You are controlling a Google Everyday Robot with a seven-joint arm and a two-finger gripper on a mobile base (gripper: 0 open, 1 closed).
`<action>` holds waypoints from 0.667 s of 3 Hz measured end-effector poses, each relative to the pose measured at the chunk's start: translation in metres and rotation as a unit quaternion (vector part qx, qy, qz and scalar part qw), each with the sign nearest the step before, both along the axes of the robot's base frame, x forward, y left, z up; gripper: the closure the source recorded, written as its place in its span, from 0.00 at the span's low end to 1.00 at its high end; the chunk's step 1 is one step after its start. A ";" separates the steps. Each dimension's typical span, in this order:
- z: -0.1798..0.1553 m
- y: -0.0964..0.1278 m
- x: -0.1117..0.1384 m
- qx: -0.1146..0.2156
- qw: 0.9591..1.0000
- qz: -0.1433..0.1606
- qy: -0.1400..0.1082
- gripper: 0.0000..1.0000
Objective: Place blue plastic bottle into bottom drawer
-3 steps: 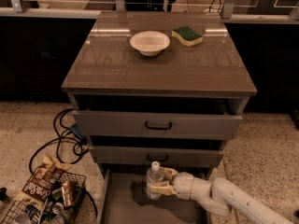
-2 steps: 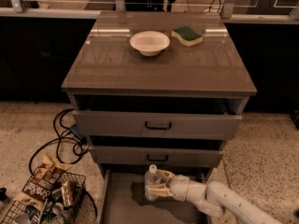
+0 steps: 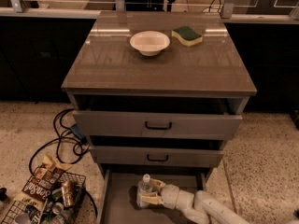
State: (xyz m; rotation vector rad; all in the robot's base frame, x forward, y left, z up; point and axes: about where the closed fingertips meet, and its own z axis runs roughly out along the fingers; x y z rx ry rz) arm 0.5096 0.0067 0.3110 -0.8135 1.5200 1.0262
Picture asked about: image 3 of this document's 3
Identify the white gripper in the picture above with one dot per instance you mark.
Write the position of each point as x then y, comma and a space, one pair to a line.
170, 196

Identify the clear plastic water bottle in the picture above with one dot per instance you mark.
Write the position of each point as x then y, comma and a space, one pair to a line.
144, 188

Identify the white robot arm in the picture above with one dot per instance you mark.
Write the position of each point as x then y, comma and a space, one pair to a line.
198, 207

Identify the bottom grey drawer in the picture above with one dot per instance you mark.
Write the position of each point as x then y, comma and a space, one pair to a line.
119, 202

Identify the grey drawer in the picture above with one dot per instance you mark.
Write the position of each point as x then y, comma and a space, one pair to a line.
119, 202
157, 125
157, 156

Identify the middle grey drawer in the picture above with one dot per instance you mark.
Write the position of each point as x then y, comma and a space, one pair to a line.
157, 156

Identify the top grey drawer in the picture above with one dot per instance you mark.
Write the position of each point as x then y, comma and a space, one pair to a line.
157, 125

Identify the grey drawer cabinet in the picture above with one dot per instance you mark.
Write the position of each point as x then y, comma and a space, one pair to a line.
110, 75

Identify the copper drink can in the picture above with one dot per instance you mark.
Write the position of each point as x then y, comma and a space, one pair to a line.
68, 193

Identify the silver tin can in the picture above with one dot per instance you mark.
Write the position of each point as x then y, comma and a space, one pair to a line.
57, 208

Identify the blue power plug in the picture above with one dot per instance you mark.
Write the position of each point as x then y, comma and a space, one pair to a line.
76, 132

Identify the brown snack bag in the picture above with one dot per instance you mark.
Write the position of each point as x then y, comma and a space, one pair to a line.
41, 184

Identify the white ceramic bowl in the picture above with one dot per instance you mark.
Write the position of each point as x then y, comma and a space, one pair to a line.
149, 43

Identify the dark object at left edge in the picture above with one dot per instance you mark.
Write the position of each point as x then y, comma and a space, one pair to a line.
3, 194

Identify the green yellow sponge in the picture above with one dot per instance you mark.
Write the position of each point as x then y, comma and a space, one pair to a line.
187, 36

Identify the black wire basket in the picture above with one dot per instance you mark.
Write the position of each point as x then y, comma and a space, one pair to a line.
45, 216

